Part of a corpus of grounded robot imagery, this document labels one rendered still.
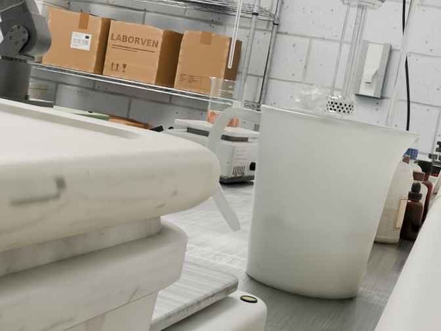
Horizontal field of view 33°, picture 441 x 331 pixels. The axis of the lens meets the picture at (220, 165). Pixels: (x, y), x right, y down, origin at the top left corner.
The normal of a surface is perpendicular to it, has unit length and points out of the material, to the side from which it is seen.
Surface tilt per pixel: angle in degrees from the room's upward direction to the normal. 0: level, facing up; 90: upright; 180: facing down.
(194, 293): 0
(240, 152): 90
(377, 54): 90
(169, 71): 89
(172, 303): 0
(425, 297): 0
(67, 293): 90
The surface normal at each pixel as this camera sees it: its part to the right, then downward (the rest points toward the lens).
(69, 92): -0.31, 0.05
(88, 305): 0.91, 0.22
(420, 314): 0.18, -0.98
